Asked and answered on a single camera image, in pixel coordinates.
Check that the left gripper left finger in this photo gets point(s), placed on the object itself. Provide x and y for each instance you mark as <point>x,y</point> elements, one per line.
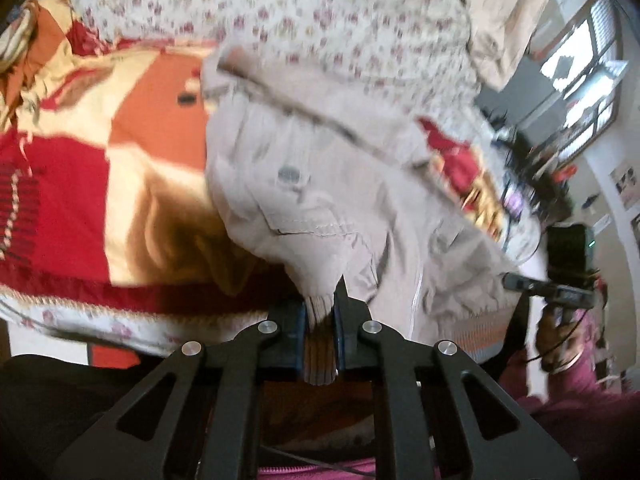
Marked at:
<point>196,415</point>

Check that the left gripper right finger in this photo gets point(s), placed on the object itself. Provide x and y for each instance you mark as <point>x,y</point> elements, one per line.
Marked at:
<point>437,414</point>

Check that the beige zip jacket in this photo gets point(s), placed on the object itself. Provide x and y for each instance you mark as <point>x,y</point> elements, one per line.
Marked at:
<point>309,172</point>

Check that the magenta sleeve forearm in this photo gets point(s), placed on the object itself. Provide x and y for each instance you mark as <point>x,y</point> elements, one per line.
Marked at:
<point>598,428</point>

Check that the person's right hand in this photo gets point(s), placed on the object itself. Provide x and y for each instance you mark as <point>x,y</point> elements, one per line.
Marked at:
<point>561,339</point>

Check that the smartphone with lit screen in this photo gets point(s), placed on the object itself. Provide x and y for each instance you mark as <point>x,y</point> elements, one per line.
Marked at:
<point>513,202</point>

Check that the orange red yellow blanket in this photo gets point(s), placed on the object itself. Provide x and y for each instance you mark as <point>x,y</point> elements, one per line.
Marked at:
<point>103,198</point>

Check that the floral white quilt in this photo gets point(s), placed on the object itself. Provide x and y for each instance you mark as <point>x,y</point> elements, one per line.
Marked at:
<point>413,53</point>

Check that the window with frame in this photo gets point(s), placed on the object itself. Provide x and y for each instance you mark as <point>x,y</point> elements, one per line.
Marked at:
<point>584,69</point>

